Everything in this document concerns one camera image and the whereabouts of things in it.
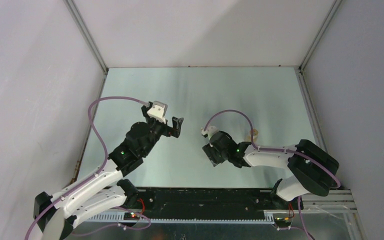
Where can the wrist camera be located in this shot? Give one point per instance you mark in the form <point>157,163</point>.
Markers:
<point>157,111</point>
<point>209,131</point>

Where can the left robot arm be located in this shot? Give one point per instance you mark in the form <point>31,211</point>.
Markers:
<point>106,187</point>

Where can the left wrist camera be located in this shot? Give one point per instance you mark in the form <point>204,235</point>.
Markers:
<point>157,111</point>

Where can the clear pill bottle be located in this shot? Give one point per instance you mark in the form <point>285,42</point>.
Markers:
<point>252,135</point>

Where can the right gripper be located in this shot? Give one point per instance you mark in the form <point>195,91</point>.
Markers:
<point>209,150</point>

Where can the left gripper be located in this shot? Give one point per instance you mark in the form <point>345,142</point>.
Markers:
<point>168,131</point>

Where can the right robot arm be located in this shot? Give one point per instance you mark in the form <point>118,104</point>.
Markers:
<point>313,170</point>

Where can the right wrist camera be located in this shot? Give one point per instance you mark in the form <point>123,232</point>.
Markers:
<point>209,131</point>

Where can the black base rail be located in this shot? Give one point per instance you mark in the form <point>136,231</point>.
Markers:
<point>232,205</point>

